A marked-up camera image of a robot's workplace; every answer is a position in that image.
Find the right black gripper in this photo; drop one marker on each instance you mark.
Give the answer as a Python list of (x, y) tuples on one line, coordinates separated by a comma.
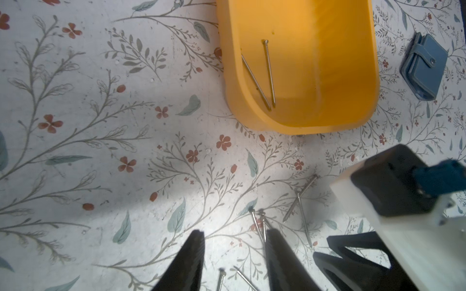
[(430, 248)]

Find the yellow plastic storage box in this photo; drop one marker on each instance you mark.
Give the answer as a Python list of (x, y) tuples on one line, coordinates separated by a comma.
[(323, 58)]

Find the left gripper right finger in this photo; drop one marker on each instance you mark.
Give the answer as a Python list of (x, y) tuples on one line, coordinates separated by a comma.
[(285, 272)]

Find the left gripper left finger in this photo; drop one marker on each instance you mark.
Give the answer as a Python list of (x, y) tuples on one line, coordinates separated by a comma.
[(185, 271)]

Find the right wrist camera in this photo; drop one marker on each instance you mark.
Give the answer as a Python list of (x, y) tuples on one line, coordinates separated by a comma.
[(398, 183)]

